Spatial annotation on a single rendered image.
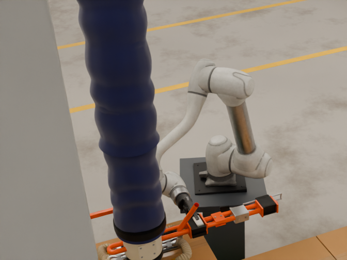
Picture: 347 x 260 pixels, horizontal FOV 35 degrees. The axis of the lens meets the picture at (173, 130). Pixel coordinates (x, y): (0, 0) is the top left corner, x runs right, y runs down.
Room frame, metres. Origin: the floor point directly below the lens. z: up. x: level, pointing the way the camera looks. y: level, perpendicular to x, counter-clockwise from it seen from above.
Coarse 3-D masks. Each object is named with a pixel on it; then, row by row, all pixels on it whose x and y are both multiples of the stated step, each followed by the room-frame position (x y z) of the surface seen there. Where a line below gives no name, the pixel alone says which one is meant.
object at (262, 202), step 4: (256, 200) 2.02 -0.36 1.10; (260, 200) 2.02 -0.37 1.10; (264, 200) 2.02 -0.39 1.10; (268, 200) 2.02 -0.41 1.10; (272, 200) 2.01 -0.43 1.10; (260, 204) 1.99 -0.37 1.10; (264, 204) 1.99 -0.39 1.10; (268, 204) 1.99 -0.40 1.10; (272, 204) 1.99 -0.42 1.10; (276, 204) 1.99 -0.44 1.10; (256, 208) 2.01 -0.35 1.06; (260, 208) 1.97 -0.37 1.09; (264, 208) 1.97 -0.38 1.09; (268, 208) 1.98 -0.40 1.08; (272, 208) 1.99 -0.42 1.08; (276, 208) 1.98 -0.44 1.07; (264, 212) 1.98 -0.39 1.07; (268, 212) 1.98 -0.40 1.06; (272, 212) 1.98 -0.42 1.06; (276, 212) 1.98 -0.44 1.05
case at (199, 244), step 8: (168, 224) 2.08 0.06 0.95; (176, 224) 2.08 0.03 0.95; (112, 240) 2.00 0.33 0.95; (120, 240) 2.00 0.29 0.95; (192, 240) 1.96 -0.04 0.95; (200, 240) 1.95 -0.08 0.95; (192, 248) 1.90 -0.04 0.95; (200, 248) 1.90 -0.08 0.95; (208, 248) 1.90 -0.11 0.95; (168, 256) 1.86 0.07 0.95; (176, 256) 1.86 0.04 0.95; (192, 256) 1.85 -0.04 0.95; (200, 256) 1.85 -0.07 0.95; (208, 256) 1.84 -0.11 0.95
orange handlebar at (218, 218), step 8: (112, 208) 2.07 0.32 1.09; (248, 208) 2.00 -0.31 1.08; (96, 216) 2.04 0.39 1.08; (216, 216) 1.95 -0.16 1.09; (224, 216) 1.96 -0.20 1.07; (232, 216) 1.94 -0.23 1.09; (208, 224) 1.90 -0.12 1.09; (216, 224) 1.91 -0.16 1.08; (224, 224) 1.92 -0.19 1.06; (176, 232) 1.87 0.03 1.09; (184, 232) 1.87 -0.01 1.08; (112, 248) 1.81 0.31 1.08; (120, 248) 1.79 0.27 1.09
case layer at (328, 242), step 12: (312, 240) 2.32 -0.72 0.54; (324, 240) 2.31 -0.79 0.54; (336, 240) 2.30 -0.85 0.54; (264, 252) 2.25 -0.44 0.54; (276, 252) 2.25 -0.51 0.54; (288, 252) 2.24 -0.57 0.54; (300, 252) 2.23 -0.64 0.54; (312, 252) 2.22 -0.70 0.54; (324, 252) 2.22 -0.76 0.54; (336, 252) 2.21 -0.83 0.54
